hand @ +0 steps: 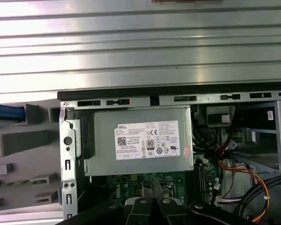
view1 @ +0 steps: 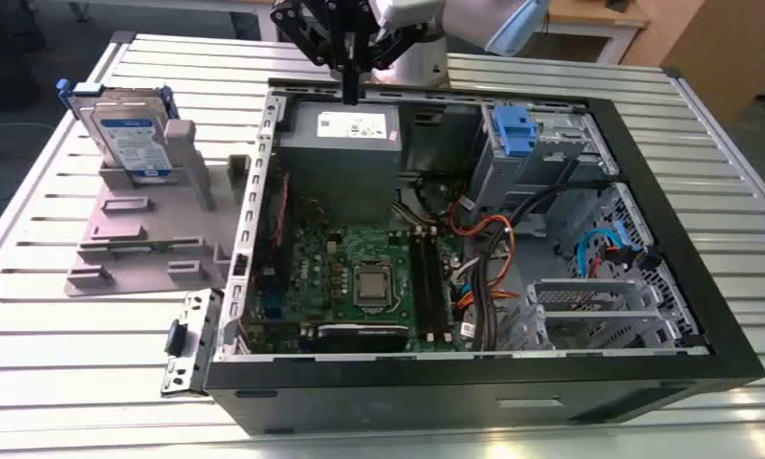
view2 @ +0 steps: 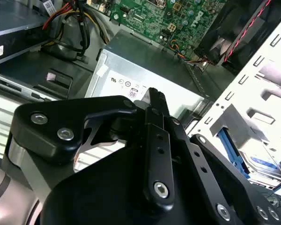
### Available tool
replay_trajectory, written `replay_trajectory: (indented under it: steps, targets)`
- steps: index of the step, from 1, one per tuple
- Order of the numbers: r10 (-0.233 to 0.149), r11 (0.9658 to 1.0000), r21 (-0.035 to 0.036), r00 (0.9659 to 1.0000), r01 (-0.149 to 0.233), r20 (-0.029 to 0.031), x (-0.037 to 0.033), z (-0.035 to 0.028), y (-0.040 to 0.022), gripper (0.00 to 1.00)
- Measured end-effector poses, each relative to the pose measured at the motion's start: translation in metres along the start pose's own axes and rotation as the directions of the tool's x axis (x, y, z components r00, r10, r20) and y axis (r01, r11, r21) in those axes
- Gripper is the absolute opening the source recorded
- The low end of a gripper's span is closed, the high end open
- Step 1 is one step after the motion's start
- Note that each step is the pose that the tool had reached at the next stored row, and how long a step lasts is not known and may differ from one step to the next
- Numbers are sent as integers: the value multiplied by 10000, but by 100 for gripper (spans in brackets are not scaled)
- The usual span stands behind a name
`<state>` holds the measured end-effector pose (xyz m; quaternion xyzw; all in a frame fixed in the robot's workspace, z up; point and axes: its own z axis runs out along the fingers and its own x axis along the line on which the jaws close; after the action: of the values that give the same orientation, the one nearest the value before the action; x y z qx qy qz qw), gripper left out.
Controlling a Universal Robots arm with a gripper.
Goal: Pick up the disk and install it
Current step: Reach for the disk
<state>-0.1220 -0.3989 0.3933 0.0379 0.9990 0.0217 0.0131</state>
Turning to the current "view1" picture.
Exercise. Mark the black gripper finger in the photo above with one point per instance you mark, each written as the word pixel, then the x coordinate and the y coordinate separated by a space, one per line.
pixel 395 48
pixel 300 33

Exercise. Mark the hard disk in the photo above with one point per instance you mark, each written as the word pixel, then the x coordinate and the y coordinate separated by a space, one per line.
pixel 131 143

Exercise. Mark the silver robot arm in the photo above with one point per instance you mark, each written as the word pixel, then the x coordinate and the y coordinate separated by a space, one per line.
pixel 421 62

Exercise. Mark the metal disk bay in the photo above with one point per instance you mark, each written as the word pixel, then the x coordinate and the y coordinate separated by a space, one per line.
pixel 587 287

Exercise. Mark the blue plastic drive latch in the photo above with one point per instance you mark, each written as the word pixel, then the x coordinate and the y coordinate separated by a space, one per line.
pixel 515 131

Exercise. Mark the grey power supply unit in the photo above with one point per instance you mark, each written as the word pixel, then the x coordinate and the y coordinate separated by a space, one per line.
pixel 338 181

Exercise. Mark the metal drive cage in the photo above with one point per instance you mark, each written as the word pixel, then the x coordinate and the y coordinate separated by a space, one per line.
pixel 549 167

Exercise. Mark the CPU socket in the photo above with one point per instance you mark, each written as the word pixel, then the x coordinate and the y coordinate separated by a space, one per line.
pixel 374 263

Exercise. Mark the black office chair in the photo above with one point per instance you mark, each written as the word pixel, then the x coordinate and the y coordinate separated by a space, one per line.
pixel 7 81

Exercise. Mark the grey parts rack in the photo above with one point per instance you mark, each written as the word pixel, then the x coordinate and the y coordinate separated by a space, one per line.
pixel 147 229

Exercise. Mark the silver CPU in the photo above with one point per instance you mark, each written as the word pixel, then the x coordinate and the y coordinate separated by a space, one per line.
pixel 371 286

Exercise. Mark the black RAM slot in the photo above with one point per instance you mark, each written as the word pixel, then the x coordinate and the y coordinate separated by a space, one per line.
pixel 439 287
pixel 422 287

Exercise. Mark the brown wooden cabinet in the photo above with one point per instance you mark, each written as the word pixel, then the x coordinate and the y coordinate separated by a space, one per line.
pixel 721 48

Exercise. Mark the green RAM stick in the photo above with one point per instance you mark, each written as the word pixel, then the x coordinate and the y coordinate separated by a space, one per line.
pixel 140 246

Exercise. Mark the green motherboard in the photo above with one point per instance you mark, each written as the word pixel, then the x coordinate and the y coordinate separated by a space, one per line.
pixel 319 287

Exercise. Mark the blue expansion slot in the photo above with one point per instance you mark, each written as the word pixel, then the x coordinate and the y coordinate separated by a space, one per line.
pixel 274 306

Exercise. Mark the black graphics card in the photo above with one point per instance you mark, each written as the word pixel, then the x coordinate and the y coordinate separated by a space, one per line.
pixel 358 334

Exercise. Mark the black PC case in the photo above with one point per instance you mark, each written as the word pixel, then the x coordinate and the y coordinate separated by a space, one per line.
pixel 421 397

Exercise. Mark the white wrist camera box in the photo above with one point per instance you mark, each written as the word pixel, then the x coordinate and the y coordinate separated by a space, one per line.
pixel 409 12

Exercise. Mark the metal card retention bracket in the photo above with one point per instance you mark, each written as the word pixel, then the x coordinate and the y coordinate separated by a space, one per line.
pixel 195 334

